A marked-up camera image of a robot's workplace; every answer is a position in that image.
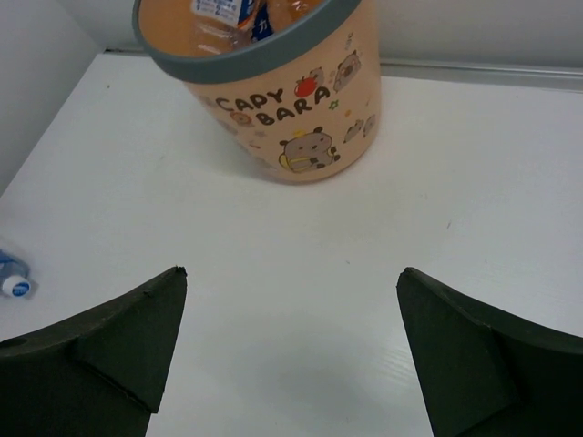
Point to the orange capybara waste bin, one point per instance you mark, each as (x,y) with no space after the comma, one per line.
(304,98)

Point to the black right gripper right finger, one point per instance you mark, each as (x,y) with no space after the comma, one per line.
(486,372)

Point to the small bottle blue label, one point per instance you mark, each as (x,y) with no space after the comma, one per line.
(17,281)

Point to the clear bottle orange white label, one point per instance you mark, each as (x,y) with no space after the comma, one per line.
(221,26)

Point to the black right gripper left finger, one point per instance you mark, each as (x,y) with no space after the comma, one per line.
(101,372)

